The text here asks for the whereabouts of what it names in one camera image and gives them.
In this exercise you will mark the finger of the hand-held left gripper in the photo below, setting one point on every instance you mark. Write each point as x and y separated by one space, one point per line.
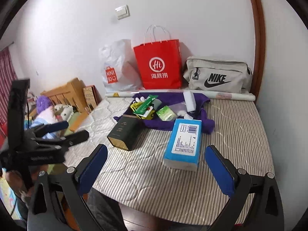
55 126
77 136

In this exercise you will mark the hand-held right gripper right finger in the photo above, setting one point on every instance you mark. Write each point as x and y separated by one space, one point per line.
220 170

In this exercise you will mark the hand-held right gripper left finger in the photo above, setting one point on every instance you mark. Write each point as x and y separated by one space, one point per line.
92 170

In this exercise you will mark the dark tin box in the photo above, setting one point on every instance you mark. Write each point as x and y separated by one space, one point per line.
125 132

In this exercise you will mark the blue tissue pack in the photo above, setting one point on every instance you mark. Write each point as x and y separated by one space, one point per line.
182 139

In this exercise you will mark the yellow mesh pouch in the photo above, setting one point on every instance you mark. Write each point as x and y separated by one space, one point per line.
134 107

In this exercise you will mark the white knotted cloth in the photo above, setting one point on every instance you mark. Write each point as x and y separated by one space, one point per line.
184 114

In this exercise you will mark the white glove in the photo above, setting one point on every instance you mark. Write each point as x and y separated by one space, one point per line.
139 99

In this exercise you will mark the clear plastic bag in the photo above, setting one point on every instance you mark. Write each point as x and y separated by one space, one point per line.
178 107

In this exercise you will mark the long green packet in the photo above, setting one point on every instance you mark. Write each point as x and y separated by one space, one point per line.
148 102

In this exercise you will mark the white sponge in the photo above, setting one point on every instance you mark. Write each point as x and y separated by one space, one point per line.
190 98

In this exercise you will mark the green wipes packet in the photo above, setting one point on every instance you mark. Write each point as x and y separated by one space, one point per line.
166 113

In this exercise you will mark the white spotted plush toy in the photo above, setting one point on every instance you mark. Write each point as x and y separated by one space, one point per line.
62 112

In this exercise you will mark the green bed sheet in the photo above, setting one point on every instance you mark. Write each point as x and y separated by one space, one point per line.
74 118

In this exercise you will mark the purple plush toy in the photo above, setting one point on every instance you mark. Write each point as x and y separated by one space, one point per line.
44 103

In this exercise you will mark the wooden headboard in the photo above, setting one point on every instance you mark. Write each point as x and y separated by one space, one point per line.
69 89

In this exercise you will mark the red striped curtain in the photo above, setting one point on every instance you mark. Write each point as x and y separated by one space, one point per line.
7 77

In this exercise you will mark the brown book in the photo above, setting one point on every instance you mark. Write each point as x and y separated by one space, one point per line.
89 96

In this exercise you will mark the grey striped mattress pad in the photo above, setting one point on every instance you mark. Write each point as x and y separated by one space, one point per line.
216 125

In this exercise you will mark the rolled printed paper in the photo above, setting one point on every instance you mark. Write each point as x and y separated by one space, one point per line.
238 96

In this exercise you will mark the purple towel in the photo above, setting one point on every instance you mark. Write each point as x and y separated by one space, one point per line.
158 124

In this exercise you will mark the white plastic shopping bag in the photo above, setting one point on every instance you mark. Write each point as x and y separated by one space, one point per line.
120 60

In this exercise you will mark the red paper bag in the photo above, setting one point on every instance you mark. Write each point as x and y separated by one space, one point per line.
144 60

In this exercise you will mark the grey waist bag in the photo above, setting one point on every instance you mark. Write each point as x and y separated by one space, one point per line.
231 67

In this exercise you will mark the dark wooden bed frame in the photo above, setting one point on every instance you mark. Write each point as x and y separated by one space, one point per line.
192 223

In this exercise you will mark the white wall switch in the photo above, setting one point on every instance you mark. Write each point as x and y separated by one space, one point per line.
122 11

